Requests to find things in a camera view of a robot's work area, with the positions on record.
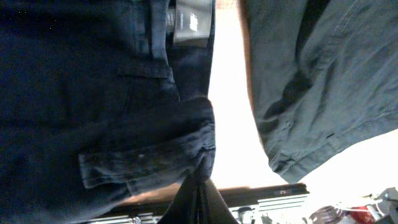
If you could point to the black unfolded shirt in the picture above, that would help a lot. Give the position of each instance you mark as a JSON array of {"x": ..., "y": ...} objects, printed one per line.
[{"x": 323, "y": 78}]

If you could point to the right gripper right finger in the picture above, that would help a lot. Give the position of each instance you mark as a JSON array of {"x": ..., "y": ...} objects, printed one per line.
[{"x": 212, "y": 208}]

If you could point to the navy blue shirt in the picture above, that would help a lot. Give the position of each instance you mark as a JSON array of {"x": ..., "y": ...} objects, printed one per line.
[{"x": 101, "y": 101}]

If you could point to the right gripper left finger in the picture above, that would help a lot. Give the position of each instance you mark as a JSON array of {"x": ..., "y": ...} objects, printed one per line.
[{"x": 184, "y": 208}]

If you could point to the black aluminium frame rail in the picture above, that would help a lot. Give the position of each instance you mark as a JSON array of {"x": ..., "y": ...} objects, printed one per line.
[{"x": 232, "y": 197}]

